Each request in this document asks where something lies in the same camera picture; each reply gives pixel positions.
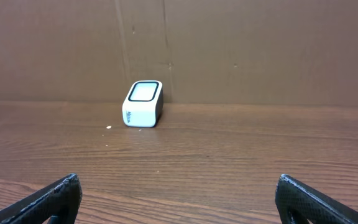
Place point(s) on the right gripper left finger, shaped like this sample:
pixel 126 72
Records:
pixel 58 202

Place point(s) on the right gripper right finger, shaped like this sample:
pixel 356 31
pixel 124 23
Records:
pixel 299 203

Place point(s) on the white barcode scanner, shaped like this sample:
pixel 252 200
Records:
pixel 143 104

